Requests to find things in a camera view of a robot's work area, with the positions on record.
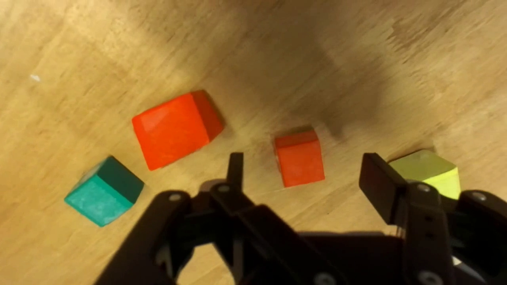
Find yellow-green block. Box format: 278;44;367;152
388;149;461;200

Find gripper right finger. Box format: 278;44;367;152
359;153;507;285

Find large orange block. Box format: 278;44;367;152
132;90;225;171

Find small orange block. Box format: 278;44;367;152
274;127;326;188

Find teal block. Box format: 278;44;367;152
64;156;145;228

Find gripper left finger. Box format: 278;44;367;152
94;152;349;285

